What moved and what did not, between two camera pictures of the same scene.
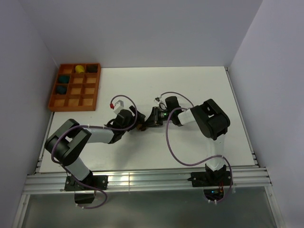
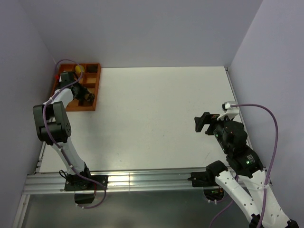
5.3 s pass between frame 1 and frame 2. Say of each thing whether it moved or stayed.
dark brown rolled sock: stayed
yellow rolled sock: stayed
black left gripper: moved
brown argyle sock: moved
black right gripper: moved
